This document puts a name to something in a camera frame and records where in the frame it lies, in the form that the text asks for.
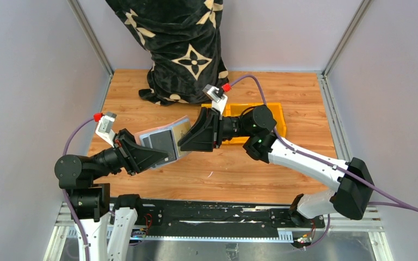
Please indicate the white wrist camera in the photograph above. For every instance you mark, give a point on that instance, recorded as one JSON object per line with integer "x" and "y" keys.
{"x": 217, "y": 96}
{"x": 104, "y": 128}

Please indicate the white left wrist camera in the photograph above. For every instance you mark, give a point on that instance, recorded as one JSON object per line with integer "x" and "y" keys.
{"x": 104, "y": 128}

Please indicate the aluminium frame rail right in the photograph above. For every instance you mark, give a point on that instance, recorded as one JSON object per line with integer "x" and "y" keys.
{"x": 338, "y": 134}

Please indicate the black card in holder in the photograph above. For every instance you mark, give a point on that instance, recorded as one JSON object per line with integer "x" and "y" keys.
{"x": 164, "y": 141}

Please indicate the aluminium frame rail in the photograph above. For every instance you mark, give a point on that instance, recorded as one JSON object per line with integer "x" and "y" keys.
{"x": 89, "y": 32}
{"x": 338, "y": 134}

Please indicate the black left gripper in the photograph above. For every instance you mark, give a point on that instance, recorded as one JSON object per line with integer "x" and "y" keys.
{"x": 134, "y": 156}

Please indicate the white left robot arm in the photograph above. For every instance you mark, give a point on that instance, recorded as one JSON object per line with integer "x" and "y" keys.
{"x": 104, "y": 232}

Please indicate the aluminium frame rail left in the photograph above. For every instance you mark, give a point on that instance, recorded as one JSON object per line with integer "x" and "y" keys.
{"x": 89, "y": 32}

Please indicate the black patterned blanket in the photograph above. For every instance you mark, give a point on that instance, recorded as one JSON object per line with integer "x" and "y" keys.
{"x": 184, "y": 41}

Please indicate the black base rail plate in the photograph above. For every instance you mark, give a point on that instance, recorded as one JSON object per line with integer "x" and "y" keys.
{"x": 168, "y": 219}

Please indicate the yellow bin right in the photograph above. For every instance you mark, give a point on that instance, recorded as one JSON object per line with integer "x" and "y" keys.
{"x": 235, "y": 109}

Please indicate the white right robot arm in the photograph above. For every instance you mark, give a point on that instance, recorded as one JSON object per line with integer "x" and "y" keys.
{"x": 348, "y": 182}

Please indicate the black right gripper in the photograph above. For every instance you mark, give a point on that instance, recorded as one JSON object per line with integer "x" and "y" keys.
{"x": 207, "y": 133}

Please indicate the gold card in holder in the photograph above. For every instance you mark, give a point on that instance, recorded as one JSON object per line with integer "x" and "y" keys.
{"x": 179, "y": 130}

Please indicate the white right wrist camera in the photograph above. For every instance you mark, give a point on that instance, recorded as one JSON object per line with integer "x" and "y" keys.
{"x": 217, "y": 96}

